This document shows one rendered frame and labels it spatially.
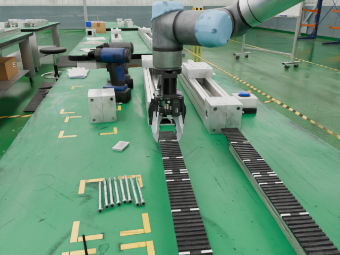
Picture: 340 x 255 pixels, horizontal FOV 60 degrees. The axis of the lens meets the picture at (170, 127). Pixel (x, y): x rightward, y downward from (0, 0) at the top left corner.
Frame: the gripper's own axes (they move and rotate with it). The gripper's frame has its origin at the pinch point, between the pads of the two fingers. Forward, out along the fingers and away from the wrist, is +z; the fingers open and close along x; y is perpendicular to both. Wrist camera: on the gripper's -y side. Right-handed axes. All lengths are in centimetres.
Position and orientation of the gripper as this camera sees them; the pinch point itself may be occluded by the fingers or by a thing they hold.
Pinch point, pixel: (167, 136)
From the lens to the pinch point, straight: 84.5
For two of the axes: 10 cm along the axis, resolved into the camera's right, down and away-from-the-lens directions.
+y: 1.1, 3.7, -9.2
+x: 9.9, -0.4, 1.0
